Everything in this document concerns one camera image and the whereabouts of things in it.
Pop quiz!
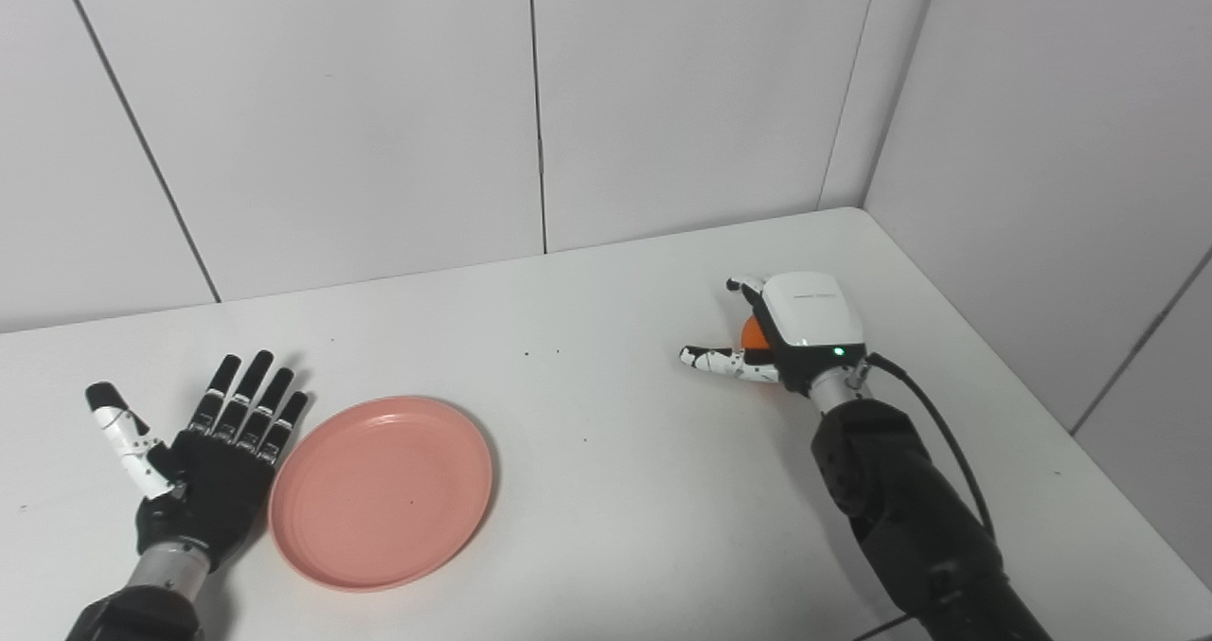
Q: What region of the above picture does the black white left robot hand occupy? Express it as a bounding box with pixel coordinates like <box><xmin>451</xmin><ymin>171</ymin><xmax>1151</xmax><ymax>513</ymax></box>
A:
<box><xmin>85</xmin><ymin>350</ymin><xmax>311</xmax><ymax>574</ymax></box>

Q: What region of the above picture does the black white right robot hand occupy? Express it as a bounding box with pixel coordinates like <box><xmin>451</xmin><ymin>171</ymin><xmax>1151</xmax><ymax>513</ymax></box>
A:
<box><xmin>679</xmin><ymin>272</ymin><xmax>868</xmax><ymax>398</ymax></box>

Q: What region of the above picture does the pink plastic plate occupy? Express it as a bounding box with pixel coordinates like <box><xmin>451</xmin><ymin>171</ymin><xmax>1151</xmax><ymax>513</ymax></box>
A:
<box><xmin>268</xmin><ymin>395</ymin><xmax>495</xmax><ymax>593</ymax></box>

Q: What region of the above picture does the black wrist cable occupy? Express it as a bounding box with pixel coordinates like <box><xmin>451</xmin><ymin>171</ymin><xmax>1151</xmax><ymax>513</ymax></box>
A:
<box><xmin>852</xmin><ymin>352</ymin><xmax>997</xmax><ymax>641</ymax></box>

